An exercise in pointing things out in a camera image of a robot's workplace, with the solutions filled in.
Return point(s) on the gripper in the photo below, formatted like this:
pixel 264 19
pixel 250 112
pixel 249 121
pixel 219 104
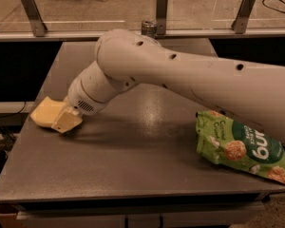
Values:
pixel 80 98

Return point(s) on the yellow sponge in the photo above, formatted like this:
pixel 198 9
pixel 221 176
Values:
pixel 46 112

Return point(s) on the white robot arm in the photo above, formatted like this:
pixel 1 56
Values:
pixel 248 92

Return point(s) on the green rice chip bag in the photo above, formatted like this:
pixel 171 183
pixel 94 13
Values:
pixel 222 140

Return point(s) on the silver drink can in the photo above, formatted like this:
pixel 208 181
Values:
pixel 149 28

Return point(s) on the cardboard box under table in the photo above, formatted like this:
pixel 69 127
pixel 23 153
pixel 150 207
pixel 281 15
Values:
pixel 8 217

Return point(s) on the clear acrylic barrier panel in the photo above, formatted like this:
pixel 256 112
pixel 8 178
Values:
pixel 127 14

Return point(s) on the left metal bracket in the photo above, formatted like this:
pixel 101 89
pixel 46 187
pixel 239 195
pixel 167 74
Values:
pixel 36 22

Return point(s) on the metal bracket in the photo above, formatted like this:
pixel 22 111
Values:
pixel 240 24
pixel 36 22
pixel 161 15

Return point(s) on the middle metal bracket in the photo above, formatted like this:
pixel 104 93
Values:
pixel 161 15

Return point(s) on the right metal bracket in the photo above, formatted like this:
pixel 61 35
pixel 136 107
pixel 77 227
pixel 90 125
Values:
pixel 240 24

